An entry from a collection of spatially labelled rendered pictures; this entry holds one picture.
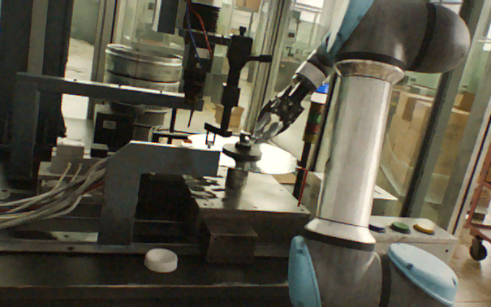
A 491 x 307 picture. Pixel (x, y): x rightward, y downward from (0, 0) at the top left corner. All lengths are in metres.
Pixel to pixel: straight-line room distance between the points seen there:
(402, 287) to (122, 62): 1.35
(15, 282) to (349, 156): 0.64
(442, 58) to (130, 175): 0.65
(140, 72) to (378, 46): 1.18
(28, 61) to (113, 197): 0.70
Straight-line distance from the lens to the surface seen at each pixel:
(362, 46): 0.79
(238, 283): 1.06
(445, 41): 0.84
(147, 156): 1.04
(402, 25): 0.81
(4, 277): 1.01
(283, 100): 1.26
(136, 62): 1.82
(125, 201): 1.07
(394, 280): 0.79
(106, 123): 1.57
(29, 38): 1.67
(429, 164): 1.32
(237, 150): 1.25
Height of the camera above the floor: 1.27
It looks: 14 degrees down
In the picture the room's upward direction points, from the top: 11 degrees clockwise
